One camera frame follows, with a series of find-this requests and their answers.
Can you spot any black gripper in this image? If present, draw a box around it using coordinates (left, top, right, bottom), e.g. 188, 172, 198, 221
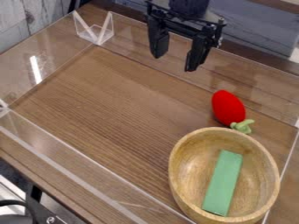
146, 0, 227, 72

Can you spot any red plush strawberry toy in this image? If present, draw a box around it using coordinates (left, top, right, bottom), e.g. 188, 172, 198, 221
211, 90, 255, 134

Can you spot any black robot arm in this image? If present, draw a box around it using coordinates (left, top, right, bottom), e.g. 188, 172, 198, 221
146, 0, 227, 72

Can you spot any wooden oval bowl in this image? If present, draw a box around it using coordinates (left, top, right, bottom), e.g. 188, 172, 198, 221
168, 127, 281, 224

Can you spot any clear acrylic barrier panel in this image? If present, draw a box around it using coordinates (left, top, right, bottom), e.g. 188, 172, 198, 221
0, 99, 191, 224

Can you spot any green rectangular block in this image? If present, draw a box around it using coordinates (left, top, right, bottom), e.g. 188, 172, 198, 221
202, 150, 243, 216

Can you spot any black table leg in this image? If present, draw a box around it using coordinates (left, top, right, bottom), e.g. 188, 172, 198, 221
26, 184, 43, 210

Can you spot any clear acrylic corner bracket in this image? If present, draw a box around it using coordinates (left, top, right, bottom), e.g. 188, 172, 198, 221
72, 11, 115, 46

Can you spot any black cable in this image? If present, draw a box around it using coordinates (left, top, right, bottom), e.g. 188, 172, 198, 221
0, 199, 40, 224

